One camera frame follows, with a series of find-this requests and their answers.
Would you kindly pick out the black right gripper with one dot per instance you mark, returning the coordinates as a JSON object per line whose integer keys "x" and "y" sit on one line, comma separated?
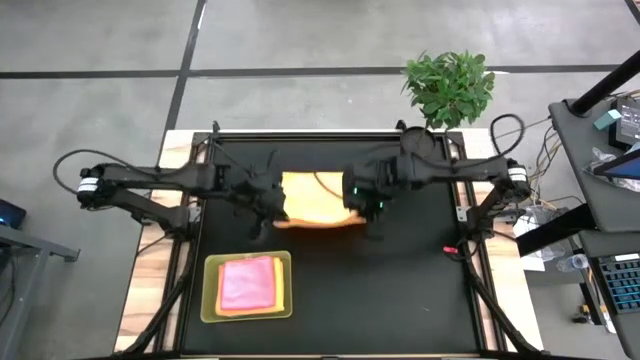
{"x": 370, "y": 182}

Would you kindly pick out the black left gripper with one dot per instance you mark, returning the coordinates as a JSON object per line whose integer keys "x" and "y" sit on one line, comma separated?
{"x": 260, "y": 192}

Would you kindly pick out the orange microfiber towel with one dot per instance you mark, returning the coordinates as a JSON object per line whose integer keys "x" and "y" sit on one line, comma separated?
{"x": 312, "y": 200}
{"x": 279, "y": 285}

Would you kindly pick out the pink microfiber towel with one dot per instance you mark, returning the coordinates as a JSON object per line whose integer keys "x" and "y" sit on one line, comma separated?
{"x": 247, "y": 282}

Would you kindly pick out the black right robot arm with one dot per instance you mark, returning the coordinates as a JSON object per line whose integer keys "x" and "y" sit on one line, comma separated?
{"x": 450, "y": 170}

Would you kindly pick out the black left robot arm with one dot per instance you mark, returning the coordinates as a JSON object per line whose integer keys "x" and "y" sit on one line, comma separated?
{"x": 150, "y": 177}

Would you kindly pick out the translucent green plastic bin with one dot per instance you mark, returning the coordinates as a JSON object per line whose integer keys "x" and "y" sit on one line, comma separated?
{"x": 207, "y": 290}

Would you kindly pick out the green plant in black pot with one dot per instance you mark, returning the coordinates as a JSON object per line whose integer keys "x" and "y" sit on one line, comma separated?
{"x": 450, "y": 90}

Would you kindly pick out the white paper sheet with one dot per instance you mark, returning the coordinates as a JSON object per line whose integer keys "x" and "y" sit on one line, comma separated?
{"x": 532, "y": 262}

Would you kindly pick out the clear plastic water bottle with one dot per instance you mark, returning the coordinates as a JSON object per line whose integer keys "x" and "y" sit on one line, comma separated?
{"x": 575, "y": 262}

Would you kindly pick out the grey side desk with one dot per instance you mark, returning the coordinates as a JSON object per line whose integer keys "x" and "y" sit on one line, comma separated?
{"x": 575, "y": 165}

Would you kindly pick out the grey metal side table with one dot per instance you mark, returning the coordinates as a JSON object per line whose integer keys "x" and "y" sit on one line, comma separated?
{"x": 20, "y": 250}

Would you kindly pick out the black device blue light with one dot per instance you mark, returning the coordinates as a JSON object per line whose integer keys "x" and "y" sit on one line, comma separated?
{"x": 10, "y": 215}

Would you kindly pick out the small teal box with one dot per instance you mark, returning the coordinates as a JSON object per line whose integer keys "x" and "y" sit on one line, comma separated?
{"x": 607, "y": 119}

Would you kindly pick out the dark tablet screen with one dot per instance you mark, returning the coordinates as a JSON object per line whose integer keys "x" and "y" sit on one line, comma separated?
{"x": 625, "y": 167}

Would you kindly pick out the backlit black keyboard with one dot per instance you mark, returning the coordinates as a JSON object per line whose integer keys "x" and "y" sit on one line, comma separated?
{"x": 622, "y": 282}

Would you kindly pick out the black pole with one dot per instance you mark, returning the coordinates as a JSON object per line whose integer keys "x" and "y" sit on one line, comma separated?
{"x": 605, "y": 82}

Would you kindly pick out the black electronic device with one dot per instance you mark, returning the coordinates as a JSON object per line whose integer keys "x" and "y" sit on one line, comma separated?
{"x": 627, "y": 122}

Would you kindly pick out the black metal table frame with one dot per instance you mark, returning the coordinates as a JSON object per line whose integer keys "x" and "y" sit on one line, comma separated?
{"x": 202, "y": 137}

